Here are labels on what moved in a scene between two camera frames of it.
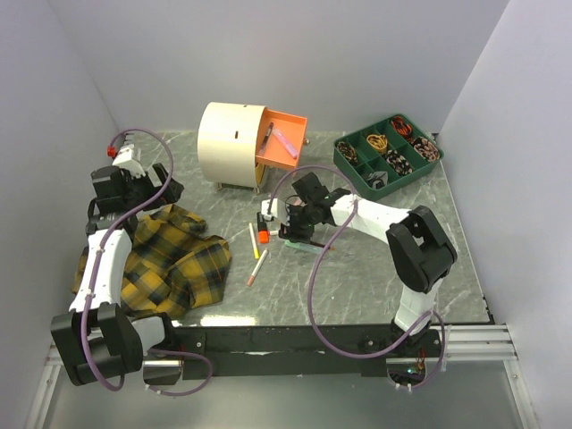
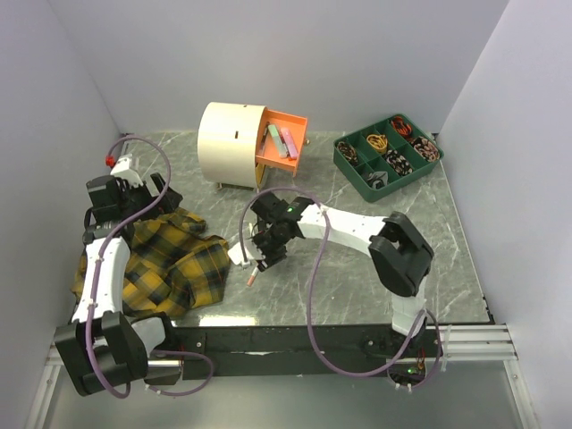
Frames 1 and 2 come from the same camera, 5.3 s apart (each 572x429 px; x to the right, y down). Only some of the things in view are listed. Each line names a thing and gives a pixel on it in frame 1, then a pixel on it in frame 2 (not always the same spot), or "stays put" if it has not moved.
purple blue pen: [266, 138] stays put
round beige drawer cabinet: [236, 141] stays put
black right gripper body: [301, 222] to [272, 244]
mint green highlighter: [304, 246] to [278, 141]
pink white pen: [252, 277] stays put
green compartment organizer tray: [379, 159] stays put
